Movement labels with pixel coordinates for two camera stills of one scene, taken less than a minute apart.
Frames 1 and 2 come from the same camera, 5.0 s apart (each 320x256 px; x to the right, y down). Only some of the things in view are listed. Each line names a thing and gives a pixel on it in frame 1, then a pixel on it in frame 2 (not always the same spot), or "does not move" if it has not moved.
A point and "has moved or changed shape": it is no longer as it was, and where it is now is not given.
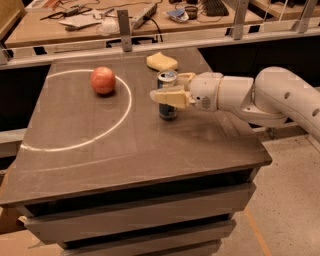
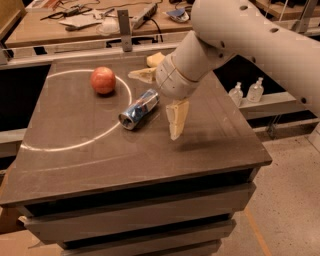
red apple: (103, 80) does not move
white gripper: (204, 90) -> (170, 81)
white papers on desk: (80, 20) does not move
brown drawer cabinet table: (104, 175) does not move
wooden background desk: (47, 20) does not move
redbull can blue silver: (167, 78) has moved or changed shape
